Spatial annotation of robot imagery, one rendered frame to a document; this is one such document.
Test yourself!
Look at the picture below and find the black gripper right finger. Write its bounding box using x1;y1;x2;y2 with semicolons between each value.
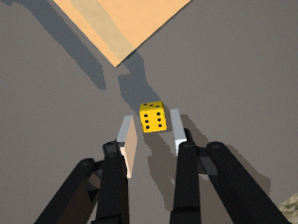
169;109;292;224

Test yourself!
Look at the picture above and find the tan square mat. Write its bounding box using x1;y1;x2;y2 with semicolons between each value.
54;0;190;67

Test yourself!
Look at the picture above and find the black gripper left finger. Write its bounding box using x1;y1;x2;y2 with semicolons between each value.
34;115;137;224

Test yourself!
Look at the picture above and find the yellow die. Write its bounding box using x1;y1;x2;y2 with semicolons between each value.
140;101;166;132

